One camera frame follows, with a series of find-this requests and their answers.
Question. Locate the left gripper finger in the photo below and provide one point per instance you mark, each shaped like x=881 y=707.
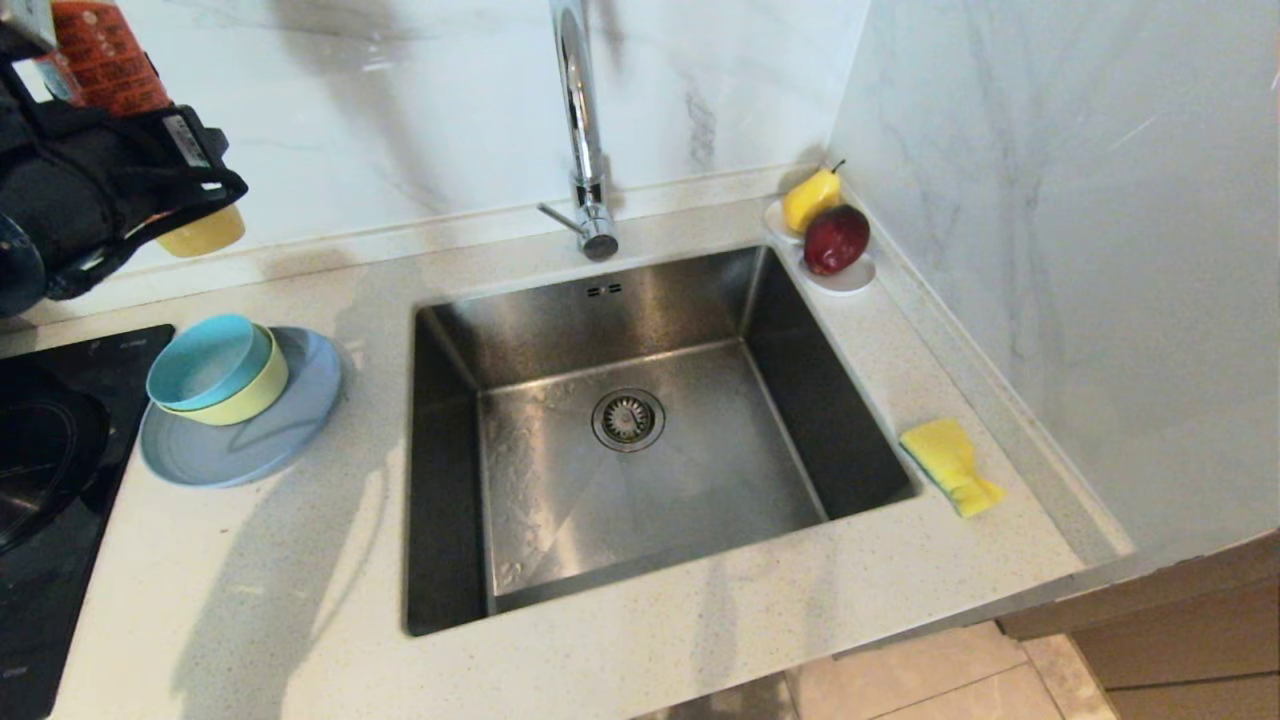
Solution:
x=225 y=180

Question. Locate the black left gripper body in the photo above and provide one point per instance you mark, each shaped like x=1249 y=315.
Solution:
x=70 y=180

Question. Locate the orange dish soap bottle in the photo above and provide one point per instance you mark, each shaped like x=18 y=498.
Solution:
x=110 y=60

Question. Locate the metal sink drain strainer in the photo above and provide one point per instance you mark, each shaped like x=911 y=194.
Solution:
x=628 y=420

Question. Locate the stainless steel sink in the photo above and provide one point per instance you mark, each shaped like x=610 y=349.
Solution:
x=700 y=480

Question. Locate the yellow sponge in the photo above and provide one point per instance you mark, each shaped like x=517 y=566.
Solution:
x=945 y=455

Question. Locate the light blue bowl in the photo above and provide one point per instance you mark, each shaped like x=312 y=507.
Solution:
x=203 y=363

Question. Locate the pale yellow bowl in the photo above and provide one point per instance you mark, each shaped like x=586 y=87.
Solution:
x=262 y=396

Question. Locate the blue-grey plate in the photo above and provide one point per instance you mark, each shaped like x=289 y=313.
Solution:
x=240 y=455

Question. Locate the chrome faucet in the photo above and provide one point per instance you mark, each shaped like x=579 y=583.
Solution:
x=580 y=100

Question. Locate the black induction cooktop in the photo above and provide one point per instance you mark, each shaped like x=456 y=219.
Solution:
x=70 y=600

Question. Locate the yellow pear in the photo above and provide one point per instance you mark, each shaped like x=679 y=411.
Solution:
x=808 y=203

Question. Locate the dark red apple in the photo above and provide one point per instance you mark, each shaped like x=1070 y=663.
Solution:
x=835 y=240

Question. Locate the wooden cabinet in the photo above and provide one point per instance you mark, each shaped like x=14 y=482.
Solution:
x=1180 y=640

